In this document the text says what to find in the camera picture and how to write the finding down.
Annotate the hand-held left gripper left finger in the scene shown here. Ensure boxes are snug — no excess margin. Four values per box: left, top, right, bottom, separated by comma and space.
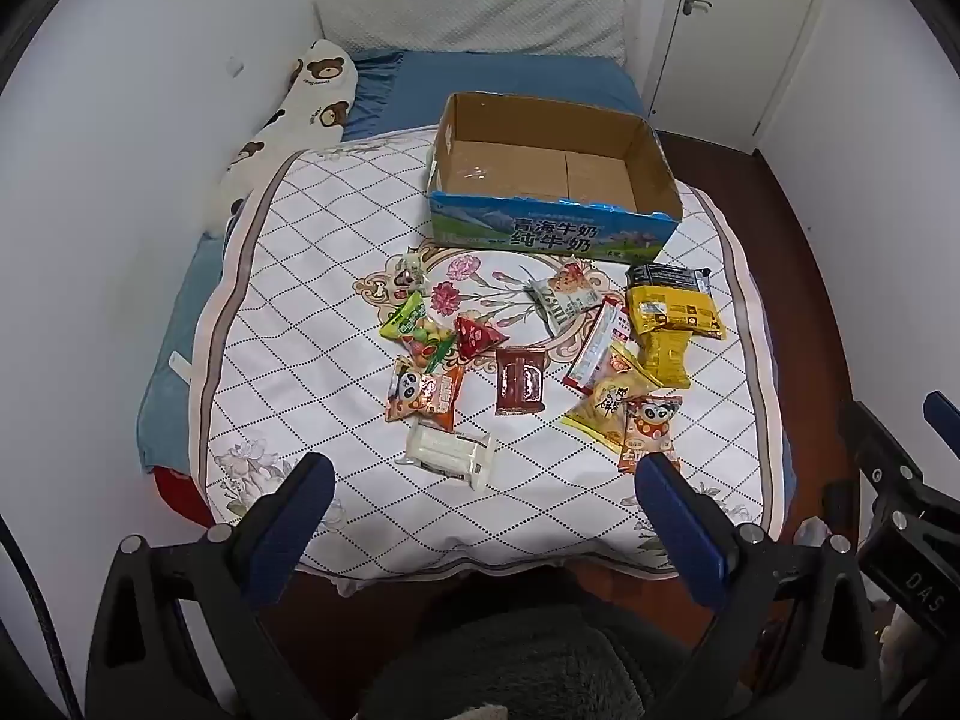
86, 452, 336, 720

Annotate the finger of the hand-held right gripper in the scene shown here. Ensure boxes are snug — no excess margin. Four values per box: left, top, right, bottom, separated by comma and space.
922, 390, 960, 460
836, 397, 925, 492

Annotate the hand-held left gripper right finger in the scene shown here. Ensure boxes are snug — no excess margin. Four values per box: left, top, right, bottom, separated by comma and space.
634, 452, 882, 720

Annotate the yellow pastry packet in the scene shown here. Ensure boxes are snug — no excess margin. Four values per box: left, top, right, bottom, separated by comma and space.
561, 345, 662, 455

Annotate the orange panda snack packet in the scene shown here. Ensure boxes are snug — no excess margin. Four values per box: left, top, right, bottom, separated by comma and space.
385, 358, 466, 434
616, 394, 685, 475

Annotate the long red white snack packet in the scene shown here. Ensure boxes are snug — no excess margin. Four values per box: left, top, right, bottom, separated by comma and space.
562, 296, 629, 396

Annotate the yellow snack packet black label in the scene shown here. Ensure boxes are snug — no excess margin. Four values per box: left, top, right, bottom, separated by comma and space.
626, 285, 728, 344

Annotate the dark red snack packet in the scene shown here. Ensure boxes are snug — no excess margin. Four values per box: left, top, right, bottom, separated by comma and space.
495, 346, 546, 416

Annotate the green gum ball packet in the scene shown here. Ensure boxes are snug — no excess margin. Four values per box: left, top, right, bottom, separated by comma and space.
377, 292, 458, 376

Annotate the pale packet with red fruit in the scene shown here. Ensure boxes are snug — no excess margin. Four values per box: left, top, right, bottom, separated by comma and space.
390, 249, 430, 297

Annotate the cardboard box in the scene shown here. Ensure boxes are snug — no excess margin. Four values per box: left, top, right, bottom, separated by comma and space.
426, 92, 685, 265

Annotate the red cloth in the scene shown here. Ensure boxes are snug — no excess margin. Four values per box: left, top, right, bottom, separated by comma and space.
152, 467, 216, 531

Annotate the plain yellow snack packet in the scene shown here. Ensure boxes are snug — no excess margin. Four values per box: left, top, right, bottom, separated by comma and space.
637, 330, 692, 391

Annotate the person's dark fuzzy clothing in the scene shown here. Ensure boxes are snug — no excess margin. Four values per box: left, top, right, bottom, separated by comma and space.
360, 566, 702, 720

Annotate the white green snack packet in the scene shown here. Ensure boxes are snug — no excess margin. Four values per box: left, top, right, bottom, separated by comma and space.
523, 259, 605, 338

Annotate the red triangular snack packet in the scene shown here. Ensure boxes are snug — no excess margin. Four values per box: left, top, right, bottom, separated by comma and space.
454, 313, 511, 362

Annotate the bear print pillow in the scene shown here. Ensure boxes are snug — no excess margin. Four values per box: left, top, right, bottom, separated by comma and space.
206, 39, 359, 230

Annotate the white door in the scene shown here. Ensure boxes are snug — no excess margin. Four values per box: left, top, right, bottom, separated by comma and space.
649, 0, 835, 155

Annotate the blue bed sheet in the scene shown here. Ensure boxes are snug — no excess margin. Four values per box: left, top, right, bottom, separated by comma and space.
136, 51, 650, 475

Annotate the grey pillow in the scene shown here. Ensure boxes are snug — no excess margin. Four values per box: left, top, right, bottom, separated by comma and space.
313, 0, 629, 65

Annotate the black cable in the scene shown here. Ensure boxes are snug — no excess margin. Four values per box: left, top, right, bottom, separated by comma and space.
0, 516, 82, 720

